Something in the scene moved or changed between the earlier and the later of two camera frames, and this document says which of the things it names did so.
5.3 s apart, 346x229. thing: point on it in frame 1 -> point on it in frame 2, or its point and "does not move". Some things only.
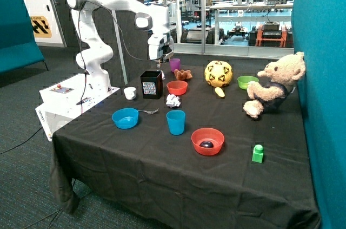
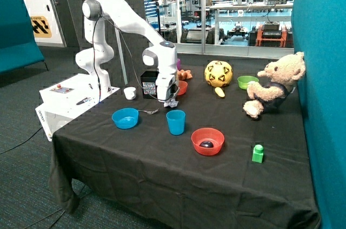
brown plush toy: [183, 74] does not move
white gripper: [160, 45] -> [166, 87]
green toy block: [258, 154] does not move
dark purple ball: [206, 144] does not move
